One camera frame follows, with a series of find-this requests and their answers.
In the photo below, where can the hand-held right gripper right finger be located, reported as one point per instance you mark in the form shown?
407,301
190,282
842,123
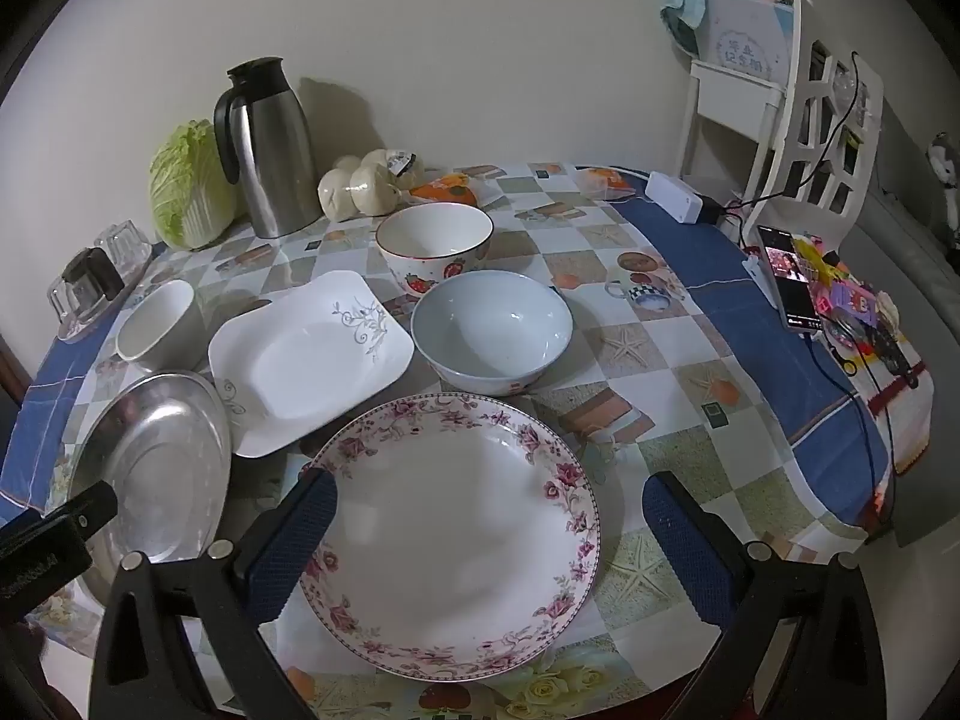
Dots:
686,547

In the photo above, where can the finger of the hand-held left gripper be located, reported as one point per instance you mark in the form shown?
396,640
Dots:
91,508

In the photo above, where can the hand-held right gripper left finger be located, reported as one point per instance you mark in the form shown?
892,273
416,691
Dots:
296,540

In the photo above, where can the round steel tray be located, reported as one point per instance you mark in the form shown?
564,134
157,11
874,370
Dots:
157,457

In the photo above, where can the pink floral rim plate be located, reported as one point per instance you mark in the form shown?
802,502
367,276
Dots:
442,532

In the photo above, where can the white square bowl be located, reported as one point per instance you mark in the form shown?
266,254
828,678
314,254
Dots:
157,322

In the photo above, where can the red rim strawberry bowl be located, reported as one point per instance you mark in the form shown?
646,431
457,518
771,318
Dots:
435,240

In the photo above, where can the white square plate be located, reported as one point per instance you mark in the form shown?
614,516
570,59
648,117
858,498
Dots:
307,360

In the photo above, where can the clear glass tray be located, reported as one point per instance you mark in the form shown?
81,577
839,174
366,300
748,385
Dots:
97,315

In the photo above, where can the clear glass cup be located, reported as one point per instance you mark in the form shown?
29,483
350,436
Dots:
71,300
142,247

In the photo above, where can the white phone stand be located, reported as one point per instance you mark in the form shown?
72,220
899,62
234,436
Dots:
756,275

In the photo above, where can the light blue bowl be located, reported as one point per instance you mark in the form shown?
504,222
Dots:
491,330

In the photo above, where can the smartphone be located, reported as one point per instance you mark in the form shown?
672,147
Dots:
787,277

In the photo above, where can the pile of colourful toys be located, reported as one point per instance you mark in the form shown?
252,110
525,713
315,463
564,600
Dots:
862,307

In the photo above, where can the napa cabbage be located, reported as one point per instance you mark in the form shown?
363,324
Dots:
187,187

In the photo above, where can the black charger plug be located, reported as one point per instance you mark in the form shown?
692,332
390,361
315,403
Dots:
716,210

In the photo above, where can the grey sofa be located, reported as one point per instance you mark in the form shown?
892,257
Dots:
937,315

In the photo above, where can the white power adapter box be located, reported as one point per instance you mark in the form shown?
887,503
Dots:
673,197

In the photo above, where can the bag of steamed buns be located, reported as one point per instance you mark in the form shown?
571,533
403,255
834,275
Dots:
367,184

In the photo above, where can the orange snack packet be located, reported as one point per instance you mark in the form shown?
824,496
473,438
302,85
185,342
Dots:
446,190
604,181

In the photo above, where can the steel thermos jug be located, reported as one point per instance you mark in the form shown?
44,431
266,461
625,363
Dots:
274,157

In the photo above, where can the white chair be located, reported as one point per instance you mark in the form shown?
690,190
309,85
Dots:
795,112

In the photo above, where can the small white figurine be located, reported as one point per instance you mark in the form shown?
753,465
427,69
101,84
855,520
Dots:
946,165

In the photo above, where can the white printed box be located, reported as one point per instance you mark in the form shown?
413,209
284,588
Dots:
742,37

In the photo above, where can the teal cloth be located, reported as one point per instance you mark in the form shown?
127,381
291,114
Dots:
682,15

